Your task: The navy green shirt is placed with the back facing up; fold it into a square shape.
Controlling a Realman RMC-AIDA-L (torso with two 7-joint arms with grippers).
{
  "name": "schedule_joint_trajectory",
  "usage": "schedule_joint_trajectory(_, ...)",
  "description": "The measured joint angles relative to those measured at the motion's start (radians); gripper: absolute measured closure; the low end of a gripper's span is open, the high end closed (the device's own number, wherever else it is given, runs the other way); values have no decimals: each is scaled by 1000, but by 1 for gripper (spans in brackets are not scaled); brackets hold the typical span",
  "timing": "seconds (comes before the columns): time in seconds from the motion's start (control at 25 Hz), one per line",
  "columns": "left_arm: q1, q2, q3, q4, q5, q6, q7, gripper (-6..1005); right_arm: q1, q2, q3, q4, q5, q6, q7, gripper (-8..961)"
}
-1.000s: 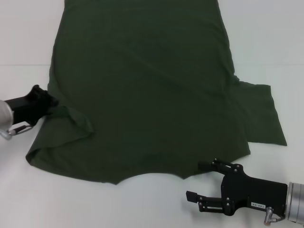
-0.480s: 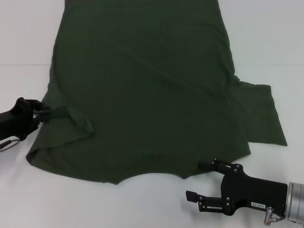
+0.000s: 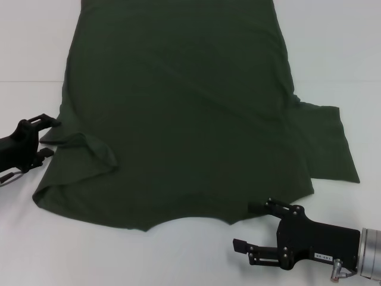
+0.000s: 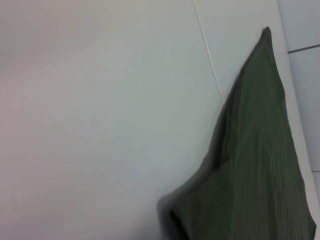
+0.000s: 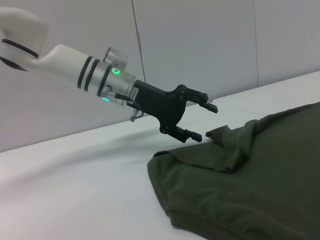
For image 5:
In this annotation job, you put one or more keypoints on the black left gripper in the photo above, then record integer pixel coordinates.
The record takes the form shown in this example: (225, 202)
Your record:
(162, 105)

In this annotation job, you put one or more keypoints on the dark green t-shirt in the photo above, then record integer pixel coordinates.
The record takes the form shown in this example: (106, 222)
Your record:
(250, 180)

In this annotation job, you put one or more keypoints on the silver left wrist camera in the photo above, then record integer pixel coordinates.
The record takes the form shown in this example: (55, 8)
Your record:
(116, 58)

